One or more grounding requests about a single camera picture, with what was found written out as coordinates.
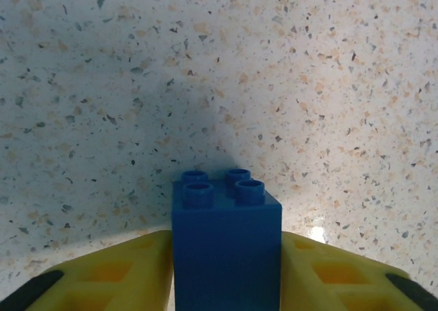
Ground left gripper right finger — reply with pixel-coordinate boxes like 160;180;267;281
280;231;438;311

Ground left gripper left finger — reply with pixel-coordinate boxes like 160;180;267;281
0;230;175;311

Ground blue toy brick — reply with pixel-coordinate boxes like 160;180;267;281
170;169;283;311

